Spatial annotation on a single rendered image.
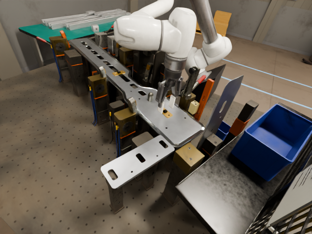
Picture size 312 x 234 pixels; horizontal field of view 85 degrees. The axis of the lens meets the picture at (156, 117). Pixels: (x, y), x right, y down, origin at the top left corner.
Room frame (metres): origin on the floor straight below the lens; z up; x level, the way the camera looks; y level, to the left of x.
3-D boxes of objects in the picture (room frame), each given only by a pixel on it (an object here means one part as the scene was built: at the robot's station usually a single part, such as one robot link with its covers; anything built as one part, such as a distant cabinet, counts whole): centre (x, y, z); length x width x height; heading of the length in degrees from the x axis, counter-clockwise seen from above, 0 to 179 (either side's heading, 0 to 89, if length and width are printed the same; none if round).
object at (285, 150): (0.50, -0.48, 1.10); 0.30 x 0.17 x 0.13; 136
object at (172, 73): (0.68, -0.04, 1.20); 0.08 x 0.07 x 0.09; 135
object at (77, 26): (3.17, 1.28, 0.40); 2.17 x 0.81 x 0.80; 155
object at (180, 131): (1.01, 0.31, 1.00); 1.38 x 0.22 x 0.02; 45
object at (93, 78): (0.83, 0.38, 0.87); 0.12 x 0.07 x 0.35; 135
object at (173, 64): (0.68, -0.04, 1.28); 0.09 x 0.09 x 0.06
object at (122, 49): (1.24, 0.28, 0.89); 0.12 x 0.08 x 0.38; 135
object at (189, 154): (0.39, -0.15, 0.88); 0.08 x 0.08 x 0.36; 45
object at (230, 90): (0.48, -0.22, 1.17); 0.12 x 0.01 x 0.34; 135
